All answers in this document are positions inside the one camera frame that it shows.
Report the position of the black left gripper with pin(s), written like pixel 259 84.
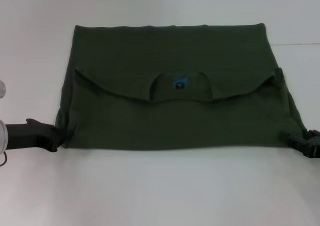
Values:
pixel 27 136

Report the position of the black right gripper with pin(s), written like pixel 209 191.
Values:
pixel 313 148

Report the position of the dark green FREE T-shirt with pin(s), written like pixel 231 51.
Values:
pixel 175 111

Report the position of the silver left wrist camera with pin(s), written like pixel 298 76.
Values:
pixel 2 89

